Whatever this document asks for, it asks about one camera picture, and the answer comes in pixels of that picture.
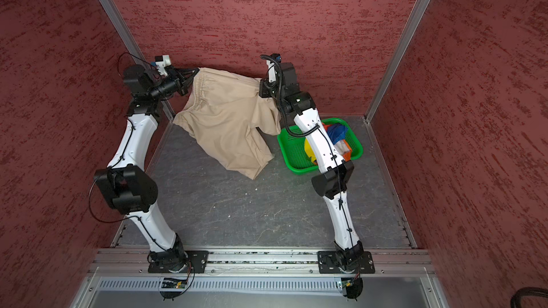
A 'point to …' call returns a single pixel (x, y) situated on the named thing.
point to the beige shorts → (223, 113)
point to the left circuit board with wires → (173, 288)
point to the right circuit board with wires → (354, 286)
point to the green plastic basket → (292, 146)
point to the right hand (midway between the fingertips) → (262, 83)
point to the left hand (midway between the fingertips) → (199, 72)
